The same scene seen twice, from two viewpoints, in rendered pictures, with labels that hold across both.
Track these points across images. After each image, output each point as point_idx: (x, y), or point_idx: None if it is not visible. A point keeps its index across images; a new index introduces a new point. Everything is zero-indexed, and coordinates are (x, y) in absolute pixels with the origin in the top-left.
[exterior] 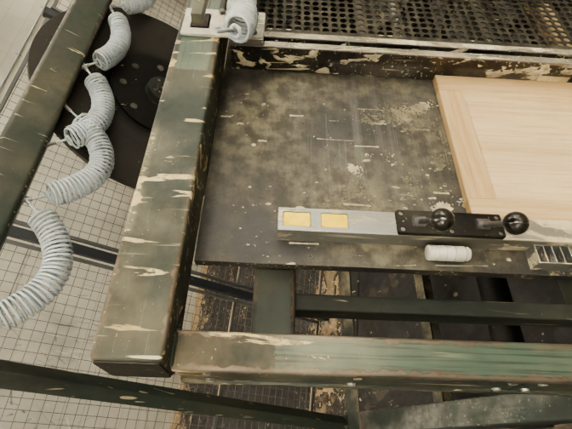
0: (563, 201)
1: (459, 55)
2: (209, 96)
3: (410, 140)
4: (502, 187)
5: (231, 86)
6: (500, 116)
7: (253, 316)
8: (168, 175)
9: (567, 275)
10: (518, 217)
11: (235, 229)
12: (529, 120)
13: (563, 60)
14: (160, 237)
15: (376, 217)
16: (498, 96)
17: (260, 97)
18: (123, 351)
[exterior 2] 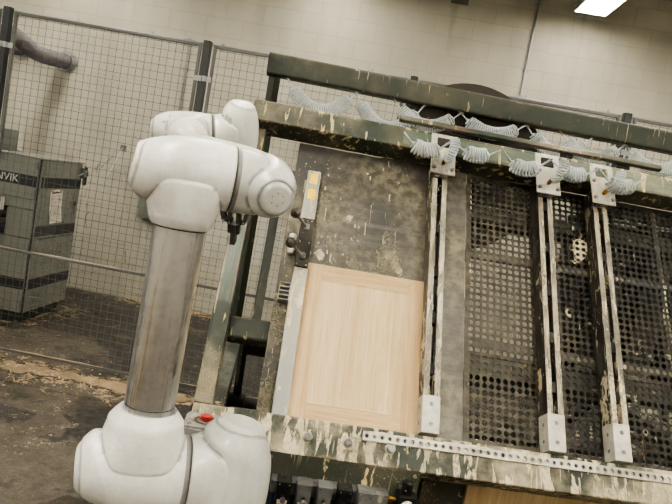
0: (318, 316)
1: (429, 286)
2: (384, 143)
3: (369, 253)
4: (329, 287)
5: (413, 168)
6: (386, 309)
7: None
8: (332, 123)
9: (274, 301)
10: (291, 238)
11: (314, 159)
12: (382, 327)
13: (428, 356)
14: (301, 119)
15: (311, 212)
16: (404, 316)
17: (404, 182)
18: (257, 107)
